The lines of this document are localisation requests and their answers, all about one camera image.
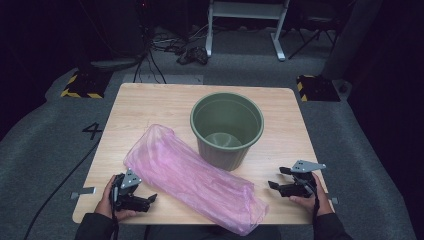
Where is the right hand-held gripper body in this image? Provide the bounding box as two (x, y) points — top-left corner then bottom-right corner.
(281, 159), (327, 198)

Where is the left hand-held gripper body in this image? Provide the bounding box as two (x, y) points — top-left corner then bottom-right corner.
(111, 168), (148, 213)

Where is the pink plastic bag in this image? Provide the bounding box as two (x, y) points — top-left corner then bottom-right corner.
(123, 123), (270, 237)

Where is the green plastic bin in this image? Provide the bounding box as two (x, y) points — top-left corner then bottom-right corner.
(189, 92), (265, 172)

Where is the person's right hand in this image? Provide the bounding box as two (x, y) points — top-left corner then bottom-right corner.
(289, 173), (335, 216)

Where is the person's left hand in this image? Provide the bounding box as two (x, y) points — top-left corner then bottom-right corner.
(94, 174), (138, 221)

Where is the black yellow striped base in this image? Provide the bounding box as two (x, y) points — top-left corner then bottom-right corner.
(60, 68), (113, 99)
(296, 74), (342, 103)

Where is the grey flat stand base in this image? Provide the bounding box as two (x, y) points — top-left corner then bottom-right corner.
(89, 58), (145, 72)

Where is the dark crumpled floor object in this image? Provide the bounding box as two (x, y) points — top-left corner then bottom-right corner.
(175, 45), (209, 66)

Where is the grey pillar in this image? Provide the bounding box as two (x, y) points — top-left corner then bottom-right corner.
(321, 0), (384, 81)

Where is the black folding chair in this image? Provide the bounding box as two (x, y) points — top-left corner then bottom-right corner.
(288, 9), (339, 61)

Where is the white metal stand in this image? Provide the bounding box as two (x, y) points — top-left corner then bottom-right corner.
(205, 0), (290, 62)

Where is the right hand-held gripper cable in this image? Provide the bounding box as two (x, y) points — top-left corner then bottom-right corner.
(310, 188), (321, 228)

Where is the black floor cable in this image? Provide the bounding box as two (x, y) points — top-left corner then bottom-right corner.
(23, 138), (103, 240)

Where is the bundle of black cables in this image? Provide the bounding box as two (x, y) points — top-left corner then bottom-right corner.
(133, 26), (188, 84)

